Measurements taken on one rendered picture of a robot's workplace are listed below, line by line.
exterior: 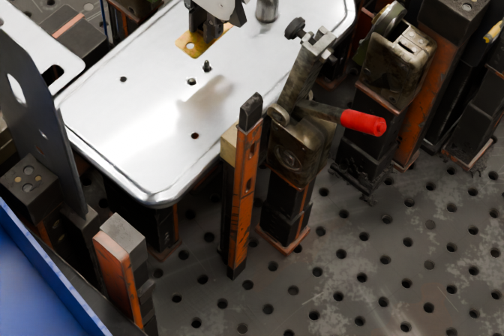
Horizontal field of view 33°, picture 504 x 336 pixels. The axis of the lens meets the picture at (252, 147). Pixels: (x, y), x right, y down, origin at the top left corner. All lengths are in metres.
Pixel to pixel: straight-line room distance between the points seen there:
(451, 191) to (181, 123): 0.54
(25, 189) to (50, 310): 0.14
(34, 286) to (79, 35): 0.39
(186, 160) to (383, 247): 0.43
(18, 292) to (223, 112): 0.35
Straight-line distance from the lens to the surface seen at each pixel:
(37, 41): 1.21
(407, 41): 1.14
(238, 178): 1.03
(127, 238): 0.84
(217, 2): 0.99
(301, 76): 0.97
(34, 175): 1.01
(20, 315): 1.00
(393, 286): 1.38
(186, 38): 1.09
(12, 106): 0.95
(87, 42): 1.23
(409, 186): 1.45
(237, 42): 1.19
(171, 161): 1.09
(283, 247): 1.36
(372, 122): 0.97
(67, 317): 0.99
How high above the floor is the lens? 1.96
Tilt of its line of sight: 61 degrees down
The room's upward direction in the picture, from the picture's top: 6 degrees clockwise
